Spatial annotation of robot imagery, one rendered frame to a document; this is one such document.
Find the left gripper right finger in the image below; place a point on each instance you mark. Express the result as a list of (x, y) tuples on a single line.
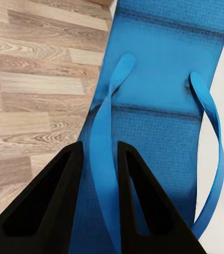
[(169, 233)]

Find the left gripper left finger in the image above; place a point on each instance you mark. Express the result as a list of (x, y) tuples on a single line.
[(40, 219)]

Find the sandal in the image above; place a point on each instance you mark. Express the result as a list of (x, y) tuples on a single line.
[(153, 89)]

